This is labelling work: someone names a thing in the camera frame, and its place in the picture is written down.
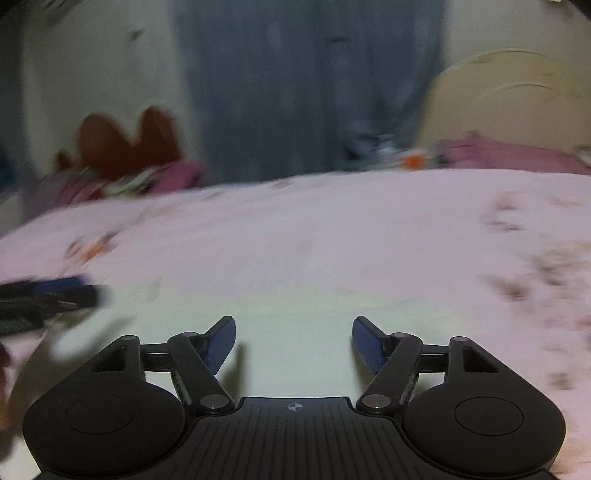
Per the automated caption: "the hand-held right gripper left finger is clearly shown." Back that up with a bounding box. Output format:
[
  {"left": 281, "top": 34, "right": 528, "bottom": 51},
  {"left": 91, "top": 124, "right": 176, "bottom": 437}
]
[{"left": 81, "top": 315, "right": 238, "bottom": 414}]

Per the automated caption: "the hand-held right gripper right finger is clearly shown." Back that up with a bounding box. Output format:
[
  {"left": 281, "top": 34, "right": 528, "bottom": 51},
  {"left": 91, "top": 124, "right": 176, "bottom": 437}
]
[{"left": 352, "top": 316, "right": 509, "bottom": 414}]

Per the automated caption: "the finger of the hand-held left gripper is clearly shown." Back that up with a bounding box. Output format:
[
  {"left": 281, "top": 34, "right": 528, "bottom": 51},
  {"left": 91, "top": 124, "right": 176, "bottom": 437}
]
[
  {"left": 44, "top": 285, "right": 110, "bottom": 310},
  {"left": 34, "top": 275, "right": 89, "bottom": 295}
]

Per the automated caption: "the light green knit sweater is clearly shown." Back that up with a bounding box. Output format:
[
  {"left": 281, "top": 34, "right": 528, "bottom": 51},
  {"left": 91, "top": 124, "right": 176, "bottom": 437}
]
[{"left": 48, "top": 295, "right": 455, "bottom": 403}]

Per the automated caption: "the pink floral bed sheet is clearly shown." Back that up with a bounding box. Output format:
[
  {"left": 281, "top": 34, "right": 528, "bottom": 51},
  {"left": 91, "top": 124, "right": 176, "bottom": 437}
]
[{"left": 0, "top": 168, "right": 591, "bottom": 480}]

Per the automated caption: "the red scalloped headboard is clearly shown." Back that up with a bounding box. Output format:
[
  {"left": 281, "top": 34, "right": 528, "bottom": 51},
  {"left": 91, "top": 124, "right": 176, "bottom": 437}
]
[{"left": 54, "top": 106, "right": 186, "bottom": 184}]

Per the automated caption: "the colourful cloth pile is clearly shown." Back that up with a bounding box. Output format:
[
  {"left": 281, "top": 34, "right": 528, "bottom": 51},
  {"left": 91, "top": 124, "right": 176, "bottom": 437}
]
[{"left": 342, "top": 133, "right": 445, "bottom": 171}]

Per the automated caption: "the pink pillow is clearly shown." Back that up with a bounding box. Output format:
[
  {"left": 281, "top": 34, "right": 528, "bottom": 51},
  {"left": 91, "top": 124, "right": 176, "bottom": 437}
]
[{"left": 442, "top": 133, "right": 591, "bottom": 177}]

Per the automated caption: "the blue curtain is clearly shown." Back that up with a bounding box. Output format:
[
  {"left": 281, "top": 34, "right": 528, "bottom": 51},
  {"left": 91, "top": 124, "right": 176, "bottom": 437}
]
[{"left": 170, "top": 0, "right": 450, "bottom": 183}]

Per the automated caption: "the cream round headboard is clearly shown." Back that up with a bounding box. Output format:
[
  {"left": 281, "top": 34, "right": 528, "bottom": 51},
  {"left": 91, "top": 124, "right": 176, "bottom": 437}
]
[{"left": 414, "top": 48, "right": 591, "bottom": 161}]

